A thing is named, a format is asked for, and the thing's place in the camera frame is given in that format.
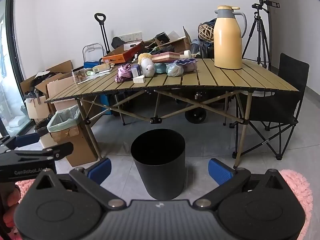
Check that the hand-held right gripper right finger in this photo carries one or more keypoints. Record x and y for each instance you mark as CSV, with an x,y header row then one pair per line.
x,y
220,171

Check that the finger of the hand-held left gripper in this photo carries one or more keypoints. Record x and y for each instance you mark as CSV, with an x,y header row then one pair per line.
x,y
63,150
27,140

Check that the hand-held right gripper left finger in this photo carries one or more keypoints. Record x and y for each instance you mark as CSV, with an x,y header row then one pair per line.
x,y
101,170

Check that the black trash bin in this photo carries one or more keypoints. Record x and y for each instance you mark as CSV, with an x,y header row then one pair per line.
x,y
160,175

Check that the purple satin cloth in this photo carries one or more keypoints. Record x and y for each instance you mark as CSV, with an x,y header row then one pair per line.
x,y
123,73

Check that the white plush toy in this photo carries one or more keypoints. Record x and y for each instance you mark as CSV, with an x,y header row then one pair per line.
x,y
147,68

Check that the purple woven pouch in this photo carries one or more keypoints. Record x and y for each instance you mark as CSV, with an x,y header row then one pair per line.
x,y
185,62

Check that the pink sponge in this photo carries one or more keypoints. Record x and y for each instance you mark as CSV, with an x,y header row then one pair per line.
x,y
165,58

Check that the person's left hand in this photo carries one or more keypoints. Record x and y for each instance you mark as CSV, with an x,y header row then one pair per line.
x,y
12,205

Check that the cardboard box with green liner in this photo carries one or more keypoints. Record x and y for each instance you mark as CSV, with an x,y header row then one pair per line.
x,y
80,145

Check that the pink fluffy clothing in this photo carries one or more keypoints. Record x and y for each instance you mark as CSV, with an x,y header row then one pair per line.
x,y
300,192
25,187

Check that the white cardboard box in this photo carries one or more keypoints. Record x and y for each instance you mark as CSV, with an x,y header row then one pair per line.
x,y
37,110

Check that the black cart wheel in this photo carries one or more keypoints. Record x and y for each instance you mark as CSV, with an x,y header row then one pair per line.
x,y
195,116

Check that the large brown cardboard box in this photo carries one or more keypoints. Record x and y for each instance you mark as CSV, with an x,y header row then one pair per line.
x,y
57,82

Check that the blue container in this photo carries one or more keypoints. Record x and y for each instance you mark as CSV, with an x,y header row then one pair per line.
x,y
110,102

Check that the clear plastic jar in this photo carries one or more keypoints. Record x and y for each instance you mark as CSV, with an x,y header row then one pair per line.
x,y
79,76

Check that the small green bottle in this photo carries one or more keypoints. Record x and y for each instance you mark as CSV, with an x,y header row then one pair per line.
x,y
90,73

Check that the white tissue paper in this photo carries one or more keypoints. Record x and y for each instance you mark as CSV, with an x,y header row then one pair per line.
x,y
102,73

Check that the blue box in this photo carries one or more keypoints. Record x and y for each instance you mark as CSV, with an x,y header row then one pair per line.
x,y
91,64

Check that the cream packet box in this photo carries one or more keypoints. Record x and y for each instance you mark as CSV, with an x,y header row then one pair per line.
x,y
101,68

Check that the olive folding table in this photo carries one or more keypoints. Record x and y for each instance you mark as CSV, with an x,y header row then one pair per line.
x,y
225,80

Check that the small white box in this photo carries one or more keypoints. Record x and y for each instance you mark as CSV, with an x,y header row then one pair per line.
x,y
138,79

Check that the purple box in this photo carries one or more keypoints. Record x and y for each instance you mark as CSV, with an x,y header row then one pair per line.
x,y
136,71

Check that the orange cardboard box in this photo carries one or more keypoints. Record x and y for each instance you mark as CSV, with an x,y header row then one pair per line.
x,y
117,58

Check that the light blue mesh puff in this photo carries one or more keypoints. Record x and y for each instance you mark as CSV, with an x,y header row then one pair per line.
x,y
173,70

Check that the black folding chair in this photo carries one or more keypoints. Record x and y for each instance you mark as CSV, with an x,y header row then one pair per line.
x,y
292,80

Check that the light blue plush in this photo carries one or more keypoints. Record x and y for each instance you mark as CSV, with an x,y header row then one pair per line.
x,y
160,68

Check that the black bag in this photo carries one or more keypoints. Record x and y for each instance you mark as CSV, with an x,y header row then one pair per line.
x,y
117,43

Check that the white cylinder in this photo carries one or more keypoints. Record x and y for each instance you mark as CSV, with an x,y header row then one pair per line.
x,y
190,54

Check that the dark blue cloth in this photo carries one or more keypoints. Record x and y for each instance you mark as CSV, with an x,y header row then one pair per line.
x,y
208,47

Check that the blue bottle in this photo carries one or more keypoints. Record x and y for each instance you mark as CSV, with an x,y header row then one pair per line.
x,y
195,47

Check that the yellow thermos jug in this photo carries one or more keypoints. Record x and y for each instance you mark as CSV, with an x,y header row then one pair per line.
x,y
227,42

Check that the open brown cardboard box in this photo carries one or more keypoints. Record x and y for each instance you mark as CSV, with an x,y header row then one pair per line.
x,y
180,45

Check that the wicker ball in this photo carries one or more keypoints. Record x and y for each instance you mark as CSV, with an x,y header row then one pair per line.
x,y
206,32

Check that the black pouch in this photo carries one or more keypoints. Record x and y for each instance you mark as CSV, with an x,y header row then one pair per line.
x,y
162,38

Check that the white metal stool frame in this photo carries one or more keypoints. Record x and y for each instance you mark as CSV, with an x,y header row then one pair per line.
x,y
86,48

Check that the black window frame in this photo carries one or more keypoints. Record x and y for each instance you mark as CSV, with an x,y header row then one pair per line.
x,y
11,30

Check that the white wall sockets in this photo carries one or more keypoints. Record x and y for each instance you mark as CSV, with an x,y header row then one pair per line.
x,y
130,37

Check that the black camera tripod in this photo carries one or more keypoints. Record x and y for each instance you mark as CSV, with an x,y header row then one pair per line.
x,y
258,22

